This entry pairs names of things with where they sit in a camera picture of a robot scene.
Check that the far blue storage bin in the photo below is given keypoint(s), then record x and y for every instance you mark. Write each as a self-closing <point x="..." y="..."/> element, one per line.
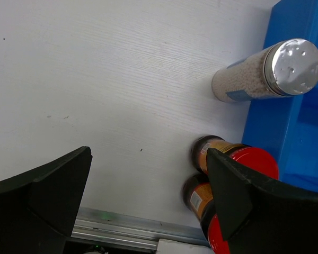
<point x="287" y="127"/>

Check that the far red-lid sauce jar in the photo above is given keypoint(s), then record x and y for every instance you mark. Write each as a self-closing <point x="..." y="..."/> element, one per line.
<point x="252" y="157"/>

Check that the aluminium frame rail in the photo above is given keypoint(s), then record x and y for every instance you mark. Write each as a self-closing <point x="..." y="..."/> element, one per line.
<point x="95" y="226"/>

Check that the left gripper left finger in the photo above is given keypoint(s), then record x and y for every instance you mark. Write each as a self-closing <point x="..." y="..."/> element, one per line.
<point x="38" y="208"/>

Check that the silver-lid salt shaker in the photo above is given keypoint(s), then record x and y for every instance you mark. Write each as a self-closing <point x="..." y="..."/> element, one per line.
<point x="286" y="69"/>

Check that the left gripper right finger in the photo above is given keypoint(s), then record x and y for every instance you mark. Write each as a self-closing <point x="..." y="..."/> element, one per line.
<point x="259" y="214"/>

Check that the red-lid sauce jar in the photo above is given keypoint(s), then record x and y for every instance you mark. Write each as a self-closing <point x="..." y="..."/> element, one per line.
<point x="197" y="197"/>
<point x="252" y="157"/>

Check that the near red-lid sauce jar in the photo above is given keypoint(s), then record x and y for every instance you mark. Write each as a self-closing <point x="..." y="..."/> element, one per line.
<point x="197" y="197"/>

